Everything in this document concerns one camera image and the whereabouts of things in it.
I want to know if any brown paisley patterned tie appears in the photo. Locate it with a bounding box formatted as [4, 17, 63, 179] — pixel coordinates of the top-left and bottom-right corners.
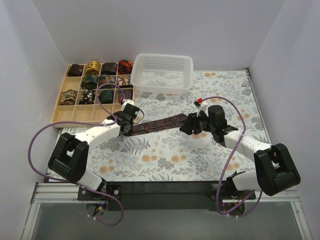
[123, 113, 188, 137]

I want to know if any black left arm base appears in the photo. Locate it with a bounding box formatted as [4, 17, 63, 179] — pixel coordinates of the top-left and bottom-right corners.
[77, 183, 122, 217]

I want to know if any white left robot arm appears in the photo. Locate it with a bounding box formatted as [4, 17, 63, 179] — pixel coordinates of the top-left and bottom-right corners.
[48, 100, 140, 200]

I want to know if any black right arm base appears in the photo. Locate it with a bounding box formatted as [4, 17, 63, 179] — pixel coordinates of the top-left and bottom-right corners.
[204, 183, 250, 217]

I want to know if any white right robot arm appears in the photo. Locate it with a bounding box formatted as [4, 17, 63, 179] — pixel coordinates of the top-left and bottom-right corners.
[179, 105, 301, 199]

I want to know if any rolled navy paisley rose tie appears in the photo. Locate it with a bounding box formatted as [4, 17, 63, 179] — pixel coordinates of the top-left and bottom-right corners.
[117, 89, 133, 104]

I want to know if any rolled dark green tie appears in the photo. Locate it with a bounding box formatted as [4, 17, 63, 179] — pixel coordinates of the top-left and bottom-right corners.
[98, 90, 114, 104]

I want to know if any rolled pink floral dark tie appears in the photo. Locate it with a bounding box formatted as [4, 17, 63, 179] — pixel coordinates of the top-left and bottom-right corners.
[116, 75, 133, 88]

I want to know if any wooden compartment tray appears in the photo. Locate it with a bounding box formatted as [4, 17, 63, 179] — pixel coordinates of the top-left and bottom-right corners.
[51, 62, 134, 128]

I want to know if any rolled black white floral tie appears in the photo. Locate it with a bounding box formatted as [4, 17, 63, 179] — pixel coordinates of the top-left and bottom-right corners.
[79, 89, 96, 105]

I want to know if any rolled navy yellow leaf tie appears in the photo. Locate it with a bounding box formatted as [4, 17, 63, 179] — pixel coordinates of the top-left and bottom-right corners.
[81, 74, 99, 90]

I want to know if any rolled orange black tie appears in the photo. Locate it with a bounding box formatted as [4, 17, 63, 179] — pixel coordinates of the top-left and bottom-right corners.
[118, 60, 134, 75]

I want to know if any rolled dark grey tie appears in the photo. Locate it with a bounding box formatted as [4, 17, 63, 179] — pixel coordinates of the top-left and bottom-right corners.
[101, 62, 118, 75]

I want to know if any white plastic mesh basket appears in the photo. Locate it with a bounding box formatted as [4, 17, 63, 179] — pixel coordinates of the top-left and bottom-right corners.
[130, 53, 194, 95]

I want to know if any rolled green camouflage floral tie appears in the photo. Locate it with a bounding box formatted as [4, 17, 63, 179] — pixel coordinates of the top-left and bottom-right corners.
[59, 89, 78, 106]

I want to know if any rolled yellow black tie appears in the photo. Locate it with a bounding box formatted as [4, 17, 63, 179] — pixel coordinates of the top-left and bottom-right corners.
[85, 61, 101, 75]

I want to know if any rolled dark maroon tie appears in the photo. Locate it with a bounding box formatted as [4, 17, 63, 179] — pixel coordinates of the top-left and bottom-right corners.
[67, 64, 84, 77]

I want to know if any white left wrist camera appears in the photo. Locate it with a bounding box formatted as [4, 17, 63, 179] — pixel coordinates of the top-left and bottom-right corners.
[121, 99, 135, 109]

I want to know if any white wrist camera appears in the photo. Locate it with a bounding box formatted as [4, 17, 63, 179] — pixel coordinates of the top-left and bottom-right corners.
[193, 98, 208, 117]
[121, 99, 135, 109]

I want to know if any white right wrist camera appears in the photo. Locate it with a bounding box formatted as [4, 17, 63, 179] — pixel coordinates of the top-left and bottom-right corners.
[193, 98, 208, 117]

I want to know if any aluminium frame rail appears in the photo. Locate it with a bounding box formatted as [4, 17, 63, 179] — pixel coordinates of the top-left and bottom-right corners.
[31, 182, 312, 240]

